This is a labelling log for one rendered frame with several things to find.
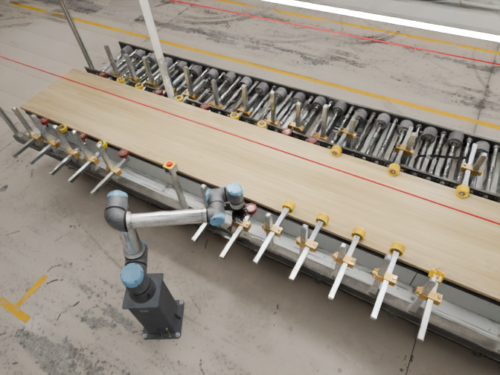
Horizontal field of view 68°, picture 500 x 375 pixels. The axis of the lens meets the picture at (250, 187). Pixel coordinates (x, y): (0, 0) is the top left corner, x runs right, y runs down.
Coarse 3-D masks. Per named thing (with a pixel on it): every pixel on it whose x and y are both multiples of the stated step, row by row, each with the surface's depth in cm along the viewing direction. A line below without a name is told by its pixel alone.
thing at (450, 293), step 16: (96, 144) 340; (144, 160) 313; (160, 176) 321; (128, 192) 386; (192, 192) 312; (288, 224) 271; (320, 240) 265; (336, 240) 254; (352, 256) 259; (368, 256) 249; (384, 256) 240; (304, 272) 321; (400, 272) 244; (416, 272) 235; (448, 288) 230; (464, 288) 223; (464, 304) 234; (480, 304) 226; (496, 304) 218; (496, 320) 229; (480, 352) 266
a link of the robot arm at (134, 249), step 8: (112, 192) 211; (120, 192) 212; (112, 200) 207; (120, 200) 208; (120, 208) 205; (128, 208) 216; (120, 232) 227; (128, 232) 228; (136, 232) 237; (128, 240) 234; (136, 240) 240; (128, 248) 241; (136, 248) 244; (144, 248) 253; (128, 256) 248; (136, 256) 248; (144, 256) 255
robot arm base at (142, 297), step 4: (152, 280) 265; (152, 284) 258; (148, 288) 254; (152, 288) 257; (144, 292) 252; (148, 292) 255; (152, 292) 257; (132, 296) 254; (136, 296) 252; (140, 296) 252; (144, 296) 254; (148, 296) 257; (152, 296) 258; (132, 300) 257; (136, 300) 254; (140, 300) 254; (144, 300) 255; (148, 300) 257
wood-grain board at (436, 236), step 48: (48, 96) 370; (96, 96) 364; (144, 96) 358; (144, 144) 314; (192, 144) 310; (240, 144) 306; (288, 144) 302; (288, 192) 270; (336, 192) 267; (384, 192) 264; (432, 192) 261; (384, 240) 240; (432, 240) 237; (480, 240) 235; (480, 288) 215
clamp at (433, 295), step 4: (416, 288) 214; (420, 288) 211; (416, 292) 211; (420, 292) 209; (432, 292) 209; (436, 292) 208; (420, 296) 210; (424, 296) 209; (428, 296) 208; (432, 296) 207; (436, 296) 207; (436, 300) 206; (440, 300) 206; (436, 304) 209
